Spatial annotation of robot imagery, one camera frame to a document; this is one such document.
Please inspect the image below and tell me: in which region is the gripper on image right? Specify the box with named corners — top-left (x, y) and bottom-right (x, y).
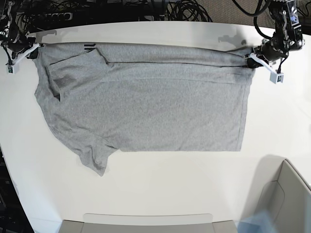
top-left (246, 40), bottom-right (288, 69)

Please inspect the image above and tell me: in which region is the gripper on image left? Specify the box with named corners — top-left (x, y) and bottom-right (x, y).
top-left (1, 37), bottom-right (38, 60)

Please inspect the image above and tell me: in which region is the grey T-shirt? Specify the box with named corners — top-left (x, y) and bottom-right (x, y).
top-left (34, 43), bottom-right (255, 175)

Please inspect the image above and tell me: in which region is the black robot arm on image left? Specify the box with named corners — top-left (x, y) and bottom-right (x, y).
top-left (0, 0), bottom-right (35, 63)

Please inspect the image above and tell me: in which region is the black robot arm on image right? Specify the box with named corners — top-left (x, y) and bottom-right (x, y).
top-left (245, 0), bottom-right (304, 68)

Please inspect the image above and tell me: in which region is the black power strip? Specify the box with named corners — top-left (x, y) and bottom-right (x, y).
top-left (32, 12), bottom-right (73, 22)

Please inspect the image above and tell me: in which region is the beige box at right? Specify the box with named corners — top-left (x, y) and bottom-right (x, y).
top-left (256, 160), bottom-right (311, 233)

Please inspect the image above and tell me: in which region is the beige box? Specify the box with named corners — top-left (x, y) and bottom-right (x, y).
top-left (59, 214), bottom-right (238, 233)
top-left (256, 160), bottom-right (311, 233)

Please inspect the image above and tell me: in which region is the blue blurred object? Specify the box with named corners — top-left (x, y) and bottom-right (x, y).
top-left (235, 211), bottom-right (278, 233)

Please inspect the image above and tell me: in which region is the beige box at bottom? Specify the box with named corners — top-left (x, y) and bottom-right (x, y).
top-left (59, 214), bottom-right (238, 233)

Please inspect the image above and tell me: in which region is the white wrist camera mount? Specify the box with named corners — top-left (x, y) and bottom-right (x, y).
top-left (245, 53), bottom-right (284, 84)
top-left (6, 43), bottom-right (45, 74)

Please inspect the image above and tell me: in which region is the black cable bundle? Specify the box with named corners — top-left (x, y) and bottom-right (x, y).
top-left (145, 0), bottom-right (213, 23)

